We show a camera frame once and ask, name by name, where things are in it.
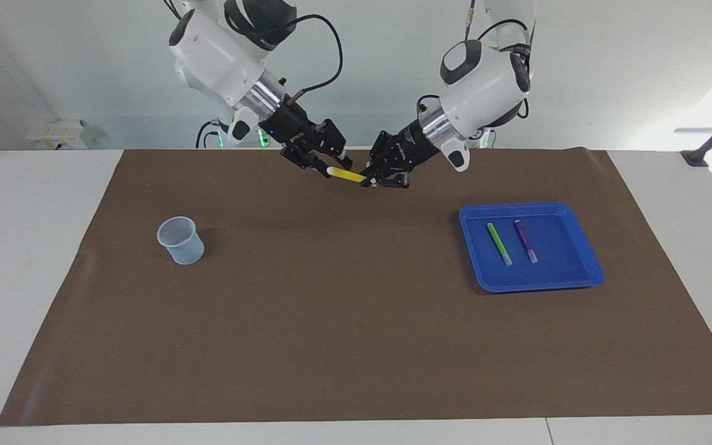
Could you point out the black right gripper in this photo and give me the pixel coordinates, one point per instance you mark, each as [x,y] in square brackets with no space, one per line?
[300,136]

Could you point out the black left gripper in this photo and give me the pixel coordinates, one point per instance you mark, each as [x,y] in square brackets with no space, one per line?
[402,151]

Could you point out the yellow marker pen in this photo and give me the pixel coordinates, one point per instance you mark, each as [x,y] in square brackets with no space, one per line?
[348,175]

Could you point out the green marker pen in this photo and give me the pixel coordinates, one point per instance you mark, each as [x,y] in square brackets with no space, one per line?
[499,244]

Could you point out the purple marker pen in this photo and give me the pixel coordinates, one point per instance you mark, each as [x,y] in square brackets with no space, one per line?
[526,241]

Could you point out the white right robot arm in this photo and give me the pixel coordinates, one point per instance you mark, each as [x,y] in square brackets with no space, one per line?
[220,55]

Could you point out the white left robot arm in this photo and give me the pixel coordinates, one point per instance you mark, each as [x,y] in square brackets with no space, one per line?
[486,80]

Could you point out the brown table mat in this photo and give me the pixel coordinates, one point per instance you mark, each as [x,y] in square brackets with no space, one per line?
[331,321]

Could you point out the translucent plastic cup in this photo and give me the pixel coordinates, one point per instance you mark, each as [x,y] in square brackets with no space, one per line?
[183,247]

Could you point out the blue plastic tray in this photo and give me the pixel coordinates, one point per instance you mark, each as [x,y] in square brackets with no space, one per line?
[566,272]

